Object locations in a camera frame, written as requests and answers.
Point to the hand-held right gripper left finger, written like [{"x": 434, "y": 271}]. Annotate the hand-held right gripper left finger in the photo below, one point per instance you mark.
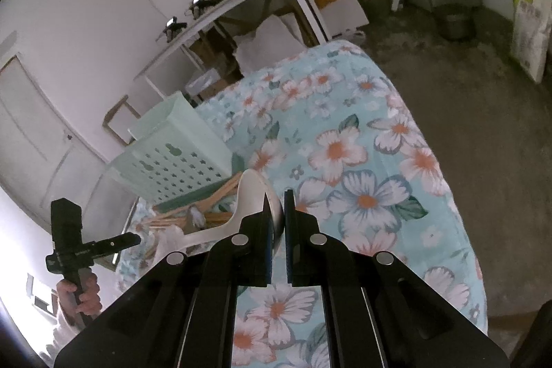
[{"x": 268, "y": 247}]

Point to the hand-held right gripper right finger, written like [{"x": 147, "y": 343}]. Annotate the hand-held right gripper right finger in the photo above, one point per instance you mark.
[{"x": 290, "y": 247}]

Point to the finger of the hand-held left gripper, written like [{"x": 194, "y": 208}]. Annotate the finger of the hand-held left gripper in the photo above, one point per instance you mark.
[{"x": 118, "y": 245}]

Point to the bundle of wooden chopsticks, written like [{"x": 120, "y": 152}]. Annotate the bundle of wooden chopsticks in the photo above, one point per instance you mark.
[{"x": 215, "y": 217}]

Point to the green plastic utensil basket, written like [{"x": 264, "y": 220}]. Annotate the green plastic utensil basket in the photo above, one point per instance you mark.
[{"x": 181, "y": 131}]

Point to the person's left forearm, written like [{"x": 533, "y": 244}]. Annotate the person's left forearm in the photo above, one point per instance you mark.
[{"x": 64, "y": 333}]

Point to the person's left hand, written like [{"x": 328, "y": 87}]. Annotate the person's left hand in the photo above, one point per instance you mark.
[{"x": 88, "y": 299}]

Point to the white door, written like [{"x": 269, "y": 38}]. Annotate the white door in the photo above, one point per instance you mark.
[{"x": 43, "y": 135}]

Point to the floral blanket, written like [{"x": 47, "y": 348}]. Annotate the floral blanket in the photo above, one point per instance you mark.
[{"x": 366, "y": 161}]

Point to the wooden chair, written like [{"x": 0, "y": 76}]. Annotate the wooden chair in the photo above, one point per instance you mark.
[{"x": 114, "y": 108}]

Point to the plastic-wrapped cardboard box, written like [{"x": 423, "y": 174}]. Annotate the plastic-wrapped cardboard box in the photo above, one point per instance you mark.
[{"x": 205, "y": 81}]

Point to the white pillow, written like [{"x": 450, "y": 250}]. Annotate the white pillow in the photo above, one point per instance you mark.
[{"x": 267, "y": 40}]

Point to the black handheld device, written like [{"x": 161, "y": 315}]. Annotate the black handheld device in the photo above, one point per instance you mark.
[
  {"x": 199, "y": 1},
  {"x": 172, "y": 25}
]

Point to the white cardboard box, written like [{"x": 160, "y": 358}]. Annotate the white cardboard box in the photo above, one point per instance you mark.
[{"x": 345, "y": 16}]

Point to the white table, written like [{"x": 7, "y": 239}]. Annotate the white table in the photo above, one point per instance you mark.
[{"x": 224, "y": 1}]

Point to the dark round trash bin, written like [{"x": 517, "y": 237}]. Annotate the dark round trash bin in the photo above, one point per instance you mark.
[{"x": 453, "y": 21}]

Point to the yellow white sack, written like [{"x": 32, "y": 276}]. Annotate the yellow white sack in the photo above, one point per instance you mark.
[{"x": 530, "y": 36}]

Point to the white wall switch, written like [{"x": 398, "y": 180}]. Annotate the white wall switch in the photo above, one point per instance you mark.
[{"x": 43, "y": 301}]

